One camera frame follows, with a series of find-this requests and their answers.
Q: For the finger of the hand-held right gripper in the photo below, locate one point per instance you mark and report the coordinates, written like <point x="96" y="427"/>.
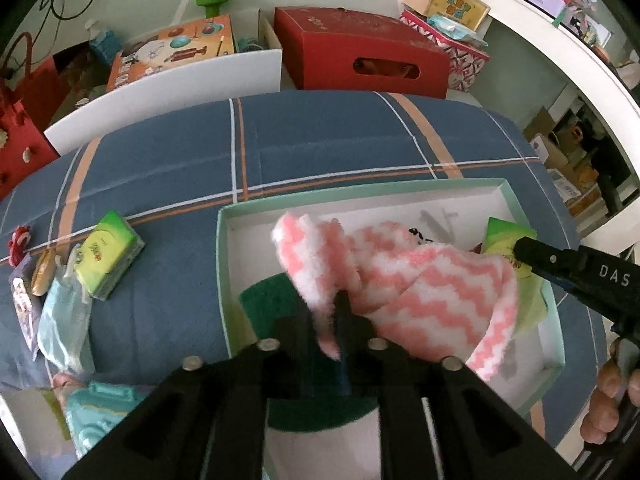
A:
<point x="560" y="281"/>
<point x="545" y="257"/>

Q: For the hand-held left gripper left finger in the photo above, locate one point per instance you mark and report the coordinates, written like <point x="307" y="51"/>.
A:
<point x="295" y="355"/>

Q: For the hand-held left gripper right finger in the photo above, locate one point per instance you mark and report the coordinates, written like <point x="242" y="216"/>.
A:
<point x="362" y="355"/>

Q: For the green tissue pack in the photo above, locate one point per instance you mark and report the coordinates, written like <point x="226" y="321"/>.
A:
<point x="502" y="240"/>
<point x="107" y="255"/>

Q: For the pink white zigzag cloth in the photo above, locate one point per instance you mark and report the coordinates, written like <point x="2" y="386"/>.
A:
<point x="425" y="290"/>

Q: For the teal-rimmed white tray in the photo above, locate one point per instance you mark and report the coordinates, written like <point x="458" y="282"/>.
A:
<point x="250" y="240"/>

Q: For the light blue plastic bag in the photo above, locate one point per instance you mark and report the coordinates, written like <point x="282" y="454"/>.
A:
<point x="62" y="320"/>

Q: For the person's right hand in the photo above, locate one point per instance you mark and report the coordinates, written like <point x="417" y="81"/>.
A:
<point x="602" y="400"/>

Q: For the white carton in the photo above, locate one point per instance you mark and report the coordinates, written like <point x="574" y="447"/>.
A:
<point x="565" y="185"/>

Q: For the brown cardboard box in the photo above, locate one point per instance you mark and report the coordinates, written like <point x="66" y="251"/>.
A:
<point x="545" y="145"/>

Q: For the small black white item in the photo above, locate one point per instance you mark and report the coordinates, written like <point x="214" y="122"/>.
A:
<point x="420" y="235"/>

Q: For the red white patterned box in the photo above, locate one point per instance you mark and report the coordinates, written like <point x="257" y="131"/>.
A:
<point x="465" y="65"/>

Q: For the white shelf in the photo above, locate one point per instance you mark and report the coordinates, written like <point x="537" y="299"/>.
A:
<point x="550" y="45"/>

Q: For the blue face mask pack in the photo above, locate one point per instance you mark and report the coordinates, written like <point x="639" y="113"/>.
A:
<point x="455" y="27"/>

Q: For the small tan round item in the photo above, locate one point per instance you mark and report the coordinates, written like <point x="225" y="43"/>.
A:
<point x="42" y="270"/>

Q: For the printed card pack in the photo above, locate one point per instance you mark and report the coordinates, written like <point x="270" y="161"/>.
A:
<point x="25" y="305"/>

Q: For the red cardboard box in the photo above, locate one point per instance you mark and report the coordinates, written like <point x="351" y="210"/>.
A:
<point x="350" y="40"/>

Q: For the white board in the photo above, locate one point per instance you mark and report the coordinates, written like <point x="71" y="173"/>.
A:
<point x="175" y="85"/>

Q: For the small red toy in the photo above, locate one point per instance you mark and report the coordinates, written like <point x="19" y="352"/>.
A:
<point x="20" y="242"/>

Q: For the orange printed box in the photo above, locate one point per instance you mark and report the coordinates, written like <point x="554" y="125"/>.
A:
<point x="170" y="50"/>

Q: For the red felt bag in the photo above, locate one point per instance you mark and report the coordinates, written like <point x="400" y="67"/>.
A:
<point x="25" y="130"/>

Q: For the green dumbbell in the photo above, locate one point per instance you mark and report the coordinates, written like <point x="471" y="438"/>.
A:
<point x="212" y="2"/>

